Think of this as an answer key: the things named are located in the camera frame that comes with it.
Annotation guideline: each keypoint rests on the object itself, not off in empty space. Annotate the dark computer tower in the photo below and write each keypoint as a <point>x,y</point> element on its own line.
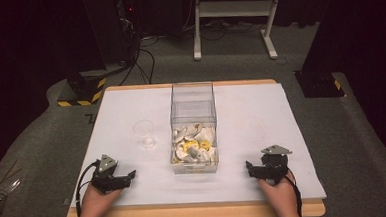
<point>126,12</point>

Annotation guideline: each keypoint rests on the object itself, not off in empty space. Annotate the person's left hand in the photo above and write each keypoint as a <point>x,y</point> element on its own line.
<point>97,203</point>

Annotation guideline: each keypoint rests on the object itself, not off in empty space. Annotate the black yellow striped stand base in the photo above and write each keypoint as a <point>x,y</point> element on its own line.
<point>88,90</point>

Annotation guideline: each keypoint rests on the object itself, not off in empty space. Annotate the crumpled white yellow wrappers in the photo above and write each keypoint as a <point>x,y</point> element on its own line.
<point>193,145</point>

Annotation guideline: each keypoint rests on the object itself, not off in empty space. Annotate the metal tripod legs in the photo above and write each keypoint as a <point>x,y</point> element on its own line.
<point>0,195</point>

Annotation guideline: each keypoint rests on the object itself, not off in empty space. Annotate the clear plastic box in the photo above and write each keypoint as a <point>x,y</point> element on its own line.
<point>193,105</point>

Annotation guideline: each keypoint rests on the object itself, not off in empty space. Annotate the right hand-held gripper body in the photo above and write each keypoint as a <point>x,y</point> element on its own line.
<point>274,164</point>

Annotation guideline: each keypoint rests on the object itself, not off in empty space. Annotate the wooden table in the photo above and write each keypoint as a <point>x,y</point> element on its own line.
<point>193,213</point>

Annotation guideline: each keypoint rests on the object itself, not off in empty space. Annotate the person's right hand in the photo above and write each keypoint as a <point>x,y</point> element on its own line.
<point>279,197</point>

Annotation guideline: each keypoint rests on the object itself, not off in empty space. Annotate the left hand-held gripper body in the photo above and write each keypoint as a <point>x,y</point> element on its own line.
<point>106,174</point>

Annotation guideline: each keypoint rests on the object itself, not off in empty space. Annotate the white table mat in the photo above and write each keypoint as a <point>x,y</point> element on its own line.
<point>248,119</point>

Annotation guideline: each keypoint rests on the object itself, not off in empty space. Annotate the clear glass cup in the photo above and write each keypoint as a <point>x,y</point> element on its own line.
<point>144,132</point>

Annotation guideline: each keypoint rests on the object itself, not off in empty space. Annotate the white metal stand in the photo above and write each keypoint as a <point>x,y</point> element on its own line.
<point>232,8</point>

